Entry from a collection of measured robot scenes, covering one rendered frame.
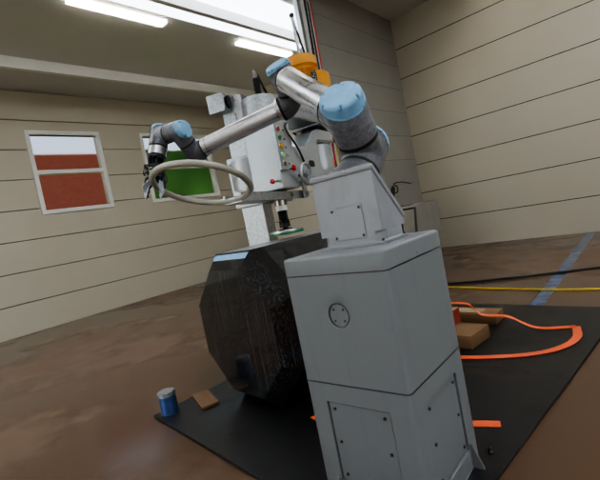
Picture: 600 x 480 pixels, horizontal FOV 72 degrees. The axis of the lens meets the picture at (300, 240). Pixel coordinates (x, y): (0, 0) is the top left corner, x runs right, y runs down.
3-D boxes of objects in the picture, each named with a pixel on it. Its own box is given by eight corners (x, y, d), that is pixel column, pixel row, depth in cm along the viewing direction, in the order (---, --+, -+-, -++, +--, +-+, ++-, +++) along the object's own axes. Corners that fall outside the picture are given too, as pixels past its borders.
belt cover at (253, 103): (310, 139, 331) (307, 119, 330) (338, 130, 318) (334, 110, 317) (236, 130, 248) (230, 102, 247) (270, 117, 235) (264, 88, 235)
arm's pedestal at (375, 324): (499, 454, 149) (458, 224, 144) (447, 556, 112) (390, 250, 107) (380, 428, 182) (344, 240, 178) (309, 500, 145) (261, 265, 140)
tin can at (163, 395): (182, 409, 241) (177, 388, 241) (168, 417, 233) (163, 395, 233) (171, 407, 247) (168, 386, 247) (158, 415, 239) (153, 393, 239)
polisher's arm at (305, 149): (321, 197, 326) (309, 136, 323) (347, 191, 314) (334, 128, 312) (269, 204, 263) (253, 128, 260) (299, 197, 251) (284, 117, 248)
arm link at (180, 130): (198, 133, 204) (179, 139, 209) (184, 113, 196) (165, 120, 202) (190, 145, 198) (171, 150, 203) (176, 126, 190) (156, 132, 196)
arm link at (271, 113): (310, 102, 201) (193, 158, 217) (299, 79, 193) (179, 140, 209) (312, 112, 193) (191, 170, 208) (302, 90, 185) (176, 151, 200)
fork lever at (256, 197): (287, 202, 281) (285, 194, 280) (310, 196, 271) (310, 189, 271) (219, 207, 221) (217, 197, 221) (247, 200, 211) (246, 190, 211)
